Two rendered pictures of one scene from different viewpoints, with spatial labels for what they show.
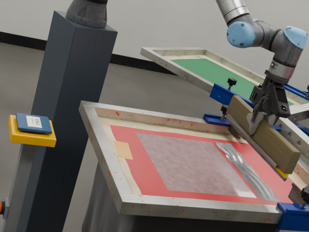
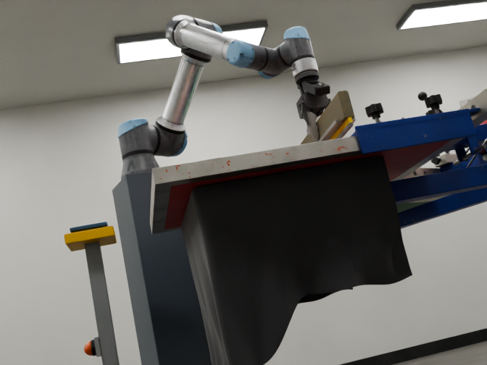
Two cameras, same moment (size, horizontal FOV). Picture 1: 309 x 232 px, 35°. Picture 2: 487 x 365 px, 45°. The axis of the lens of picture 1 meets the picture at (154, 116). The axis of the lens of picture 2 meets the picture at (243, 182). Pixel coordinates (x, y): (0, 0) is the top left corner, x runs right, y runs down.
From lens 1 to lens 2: 1.12 m
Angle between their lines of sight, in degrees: 37
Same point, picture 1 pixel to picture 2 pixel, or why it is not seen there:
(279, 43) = (285, 48)
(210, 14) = not seen: hidden behind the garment
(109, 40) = not seen: hidden behind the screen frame
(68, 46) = (127, 198)
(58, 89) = (137, 245)
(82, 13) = (131, 168)
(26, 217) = not seen: outside the picture
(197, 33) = (380, 305)
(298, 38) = (295, 31)
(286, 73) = (306, 64)
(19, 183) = (99, 303)
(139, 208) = (175, 171)
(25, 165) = (97, 277)
